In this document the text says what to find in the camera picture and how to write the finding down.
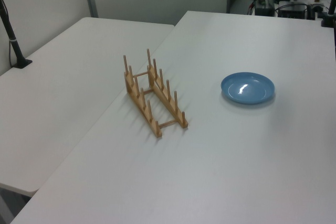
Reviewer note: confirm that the wooden plate rack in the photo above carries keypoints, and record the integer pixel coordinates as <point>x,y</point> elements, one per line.
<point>155,95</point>

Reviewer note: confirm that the small black box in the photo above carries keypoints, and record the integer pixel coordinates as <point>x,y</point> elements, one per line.
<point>263,10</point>

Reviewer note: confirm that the black clamped stand pole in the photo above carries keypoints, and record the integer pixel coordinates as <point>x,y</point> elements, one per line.
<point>330,9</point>

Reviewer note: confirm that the blue round plate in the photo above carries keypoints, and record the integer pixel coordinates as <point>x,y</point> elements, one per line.
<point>247,87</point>

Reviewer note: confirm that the black camera stand pole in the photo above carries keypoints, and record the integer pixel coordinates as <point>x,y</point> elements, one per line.
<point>12,41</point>

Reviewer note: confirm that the black electronics box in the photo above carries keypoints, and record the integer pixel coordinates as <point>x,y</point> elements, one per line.
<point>292,11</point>

